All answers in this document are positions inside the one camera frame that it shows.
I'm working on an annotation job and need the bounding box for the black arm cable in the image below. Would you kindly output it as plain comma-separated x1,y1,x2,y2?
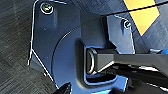
49,5,168,68

